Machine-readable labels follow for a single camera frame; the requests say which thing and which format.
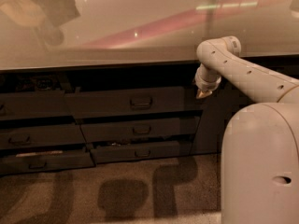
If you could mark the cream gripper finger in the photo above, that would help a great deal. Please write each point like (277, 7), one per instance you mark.
(203, 94)

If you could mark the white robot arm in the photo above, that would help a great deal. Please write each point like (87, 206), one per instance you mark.
(220, 58)

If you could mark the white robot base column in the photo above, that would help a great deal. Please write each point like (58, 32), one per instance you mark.
(260, 166)

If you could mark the dark drawer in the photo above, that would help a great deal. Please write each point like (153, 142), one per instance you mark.
(32, 105)
(135, 152)
(99, 104)
(41, 136)
(44, 163)
(139, 129)

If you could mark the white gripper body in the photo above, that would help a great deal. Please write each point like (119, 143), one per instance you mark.
(207, 84)

